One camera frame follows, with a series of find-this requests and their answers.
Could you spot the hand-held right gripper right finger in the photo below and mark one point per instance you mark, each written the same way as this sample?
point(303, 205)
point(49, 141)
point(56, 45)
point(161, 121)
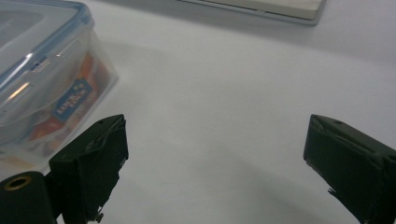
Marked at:
point(351, 161)

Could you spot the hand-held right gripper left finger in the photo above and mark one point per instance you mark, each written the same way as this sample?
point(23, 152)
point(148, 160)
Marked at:
point(93, 161)

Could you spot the clear plastic food container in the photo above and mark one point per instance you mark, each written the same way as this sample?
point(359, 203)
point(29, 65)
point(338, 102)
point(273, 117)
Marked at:
point(59, 102)

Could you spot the clear blue-rimmed container lid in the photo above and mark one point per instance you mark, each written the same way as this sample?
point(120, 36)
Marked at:
point(29, 40)

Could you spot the flat white board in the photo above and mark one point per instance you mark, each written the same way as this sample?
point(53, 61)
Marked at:
point(264, 9)

